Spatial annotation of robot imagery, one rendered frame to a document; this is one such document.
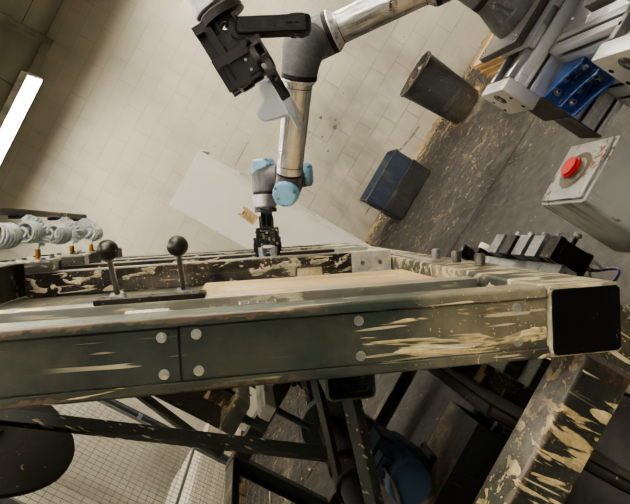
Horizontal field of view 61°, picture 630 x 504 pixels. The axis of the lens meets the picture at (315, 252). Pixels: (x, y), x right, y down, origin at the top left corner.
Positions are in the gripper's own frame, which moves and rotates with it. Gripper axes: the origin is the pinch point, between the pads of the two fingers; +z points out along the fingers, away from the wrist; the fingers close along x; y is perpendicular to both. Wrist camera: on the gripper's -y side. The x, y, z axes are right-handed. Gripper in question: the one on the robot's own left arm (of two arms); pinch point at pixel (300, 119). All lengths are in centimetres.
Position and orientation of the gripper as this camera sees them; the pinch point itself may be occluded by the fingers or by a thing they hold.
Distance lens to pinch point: 87.5
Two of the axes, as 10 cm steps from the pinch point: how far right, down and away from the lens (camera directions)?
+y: -8.5, 5.2, 0.6
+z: 5.2, 8.4, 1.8
